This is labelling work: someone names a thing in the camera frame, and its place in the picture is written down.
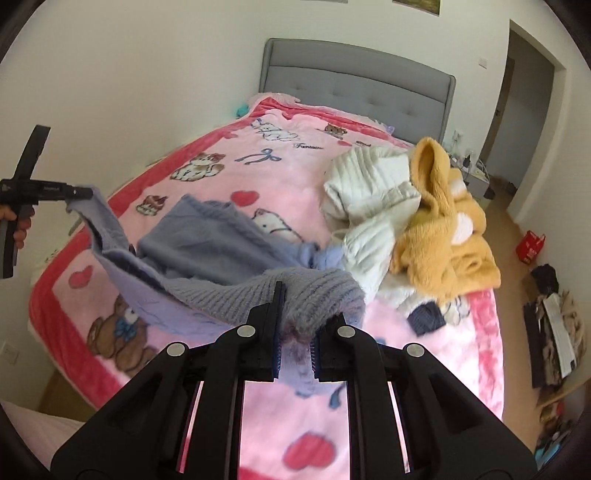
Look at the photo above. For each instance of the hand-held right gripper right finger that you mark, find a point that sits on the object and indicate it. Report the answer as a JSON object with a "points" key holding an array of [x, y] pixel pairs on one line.
{"points": [[315, 357]]}

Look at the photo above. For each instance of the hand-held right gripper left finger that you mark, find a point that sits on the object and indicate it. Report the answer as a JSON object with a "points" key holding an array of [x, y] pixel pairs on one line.
{"points": [[277, 341]]}

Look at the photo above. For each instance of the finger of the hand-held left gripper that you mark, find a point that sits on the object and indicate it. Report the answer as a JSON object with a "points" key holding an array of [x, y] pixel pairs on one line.
{"points": [[60, 192]]}

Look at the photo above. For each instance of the person's left hand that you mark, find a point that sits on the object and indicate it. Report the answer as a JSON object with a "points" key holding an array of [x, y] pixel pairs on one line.
{"points": [[21, 227]]}

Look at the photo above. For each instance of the dark grey cloth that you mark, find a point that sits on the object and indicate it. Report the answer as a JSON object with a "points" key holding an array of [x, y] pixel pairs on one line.
{"points": [[427, 318]]}

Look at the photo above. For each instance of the pink printed blanket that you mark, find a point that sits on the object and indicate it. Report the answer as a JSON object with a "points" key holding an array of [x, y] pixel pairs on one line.
{"points": [[286, 184]]}

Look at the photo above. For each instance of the yellow fleece garment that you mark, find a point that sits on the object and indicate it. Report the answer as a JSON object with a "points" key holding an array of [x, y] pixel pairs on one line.
{"points": [[443, 249]]}

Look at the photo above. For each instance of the white quilted jacket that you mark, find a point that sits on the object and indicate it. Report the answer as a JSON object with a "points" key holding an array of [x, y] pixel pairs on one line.
{"points": [[364, 184]]}

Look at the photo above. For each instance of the teal soft item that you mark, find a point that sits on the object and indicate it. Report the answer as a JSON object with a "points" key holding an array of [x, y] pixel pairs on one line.
{"points": [[242, 110]]}

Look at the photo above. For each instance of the white striped cloth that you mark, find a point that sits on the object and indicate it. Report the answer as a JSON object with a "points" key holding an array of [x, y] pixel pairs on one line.
{"points": [[37, 429]]}

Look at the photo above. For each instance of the bedside table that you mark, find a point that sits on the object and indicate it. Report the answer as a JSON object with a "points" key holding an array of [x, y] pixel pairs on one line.
{"points": [[473, 180]]}

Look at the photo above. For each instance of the red shopping bag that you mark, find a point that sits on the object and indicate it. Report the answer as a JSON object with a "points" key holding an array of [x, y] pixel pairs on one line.
{"points": [[531, 249]]}

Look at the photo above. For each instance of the black bag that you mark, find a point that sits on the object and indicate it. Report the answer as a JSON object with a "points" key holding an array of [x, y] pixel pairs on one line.
{"points": [[545, 279]]}

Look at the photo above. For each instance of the pile of clutter on floor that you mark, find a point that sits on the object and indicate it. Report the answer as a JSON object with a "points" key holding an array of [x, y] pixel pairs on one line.
{"points": [[559, 332]]}

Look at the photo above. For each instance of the beige plush cloth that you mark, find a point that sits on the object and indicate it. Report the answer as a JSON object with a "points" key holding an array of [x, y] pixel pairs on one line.
{"points": [[575, 323]]}

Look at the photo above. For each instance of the grey upholstered headboard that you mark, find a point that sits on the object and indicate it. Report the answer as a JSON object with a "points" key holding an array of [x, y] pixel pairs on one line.
{"points": [[351, 87]]}

